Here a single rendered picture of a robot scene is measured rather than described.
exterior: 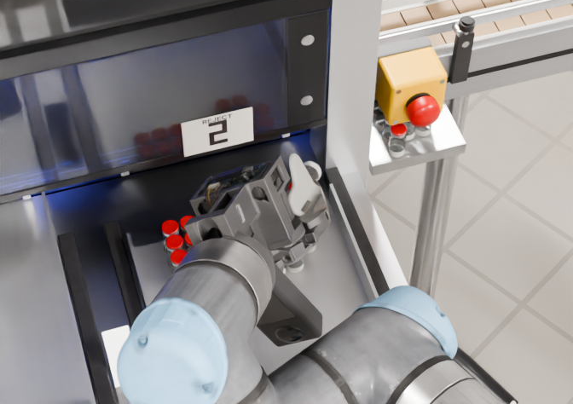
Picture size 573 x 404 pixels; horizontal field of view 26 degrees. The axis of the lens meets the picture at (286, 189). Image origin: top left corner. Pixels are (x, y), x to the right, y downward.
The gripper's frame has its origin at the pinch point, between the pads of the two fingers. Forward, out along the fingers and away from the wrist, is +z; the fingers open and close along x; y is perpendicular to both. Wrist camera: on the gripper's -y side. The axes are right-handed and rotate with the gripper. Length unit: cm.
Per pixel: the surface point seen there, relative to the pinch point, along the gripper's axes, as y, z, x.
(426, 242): -42, 82, 16
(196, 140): 2.1, 24.7, 19.3
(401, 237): -58, 129, 36
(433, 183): -29, 75, 9
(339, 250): -17.9, 29.7, 10.2
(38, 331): -10.6, 10.9, 41.3
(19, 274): -5.1, 16.9, 44.5
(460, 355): -71, 96, 23
